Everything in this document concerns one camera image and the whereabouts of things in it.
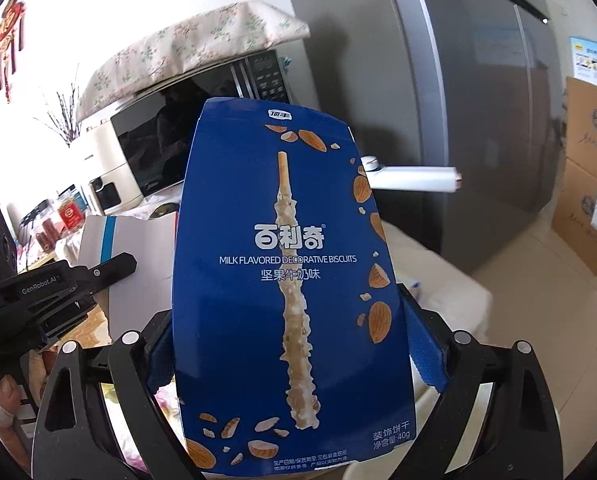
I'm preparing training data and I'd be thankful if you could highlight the blue biscuit box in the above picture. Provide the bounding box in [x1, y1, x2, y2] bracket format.
[172, 98, 417, 478]

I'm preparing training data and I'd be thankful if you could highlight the cream kitchen appliance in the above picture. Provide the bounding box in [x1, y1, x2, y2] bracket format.
[71, 119, 143, 216]

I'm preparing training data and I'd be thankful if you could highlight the person's left hand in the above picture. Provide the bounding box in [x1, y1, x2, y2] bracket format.
[0, 351, 49, 471]

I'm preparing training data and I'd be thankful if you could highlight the white box with blue stripe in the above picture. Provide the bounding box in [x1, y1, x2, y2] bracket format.
[78, 212, 178, 340]

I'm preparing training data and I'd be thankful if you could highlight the red labelled jar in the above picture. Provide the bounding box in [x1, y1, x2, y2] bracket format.
[58, 196, 86, 232]

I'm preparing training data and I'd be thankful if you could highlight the floral tablecloth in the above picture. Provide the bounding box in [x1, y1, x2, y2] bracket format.
[27, 219, 495, 480]

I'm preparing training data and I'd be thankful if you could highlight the black microwave oven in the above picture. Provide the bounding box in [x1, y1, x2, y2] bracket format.
[111, 50, 291, 196]

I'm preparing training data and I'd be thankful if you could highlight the lower cardboard box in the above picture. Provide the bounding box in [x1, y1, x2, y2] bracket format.
[552, 159, 597, 275]

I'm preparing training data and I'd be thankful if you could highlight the cardboard box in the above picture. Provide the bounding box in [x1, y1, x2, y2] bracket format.
[566, 77, 597, 178]
[552, 159, 597, 275]

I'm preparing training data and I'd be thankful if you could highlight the white electric cooking pot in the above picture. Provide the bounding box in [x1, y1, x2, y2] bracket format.
[361, 156, 462, 193]

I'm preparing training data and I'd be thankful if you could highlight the floral microwave cover cloth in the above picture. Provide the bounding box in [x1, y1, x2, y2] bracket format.
[76, 0, 310, 122]

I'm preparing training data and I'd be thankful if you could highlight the upper cardboard box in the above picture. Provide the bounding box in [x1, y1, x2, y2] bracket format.
[566, 77, 597, 178]

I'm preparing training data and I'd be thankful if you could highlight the grey refrigerator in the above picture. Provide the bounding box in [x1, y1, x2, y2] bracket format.
[394, 0, 562, 272]

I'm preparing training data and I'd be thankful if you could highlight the light blue printed box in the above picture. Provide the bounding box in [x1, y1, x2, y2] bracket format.
[569, 37, 597, 86]

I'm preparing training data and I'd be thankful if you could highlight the red hanging wall ornament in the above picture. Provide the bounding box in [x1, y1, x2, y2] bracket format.
[0, 0, 26, 103]

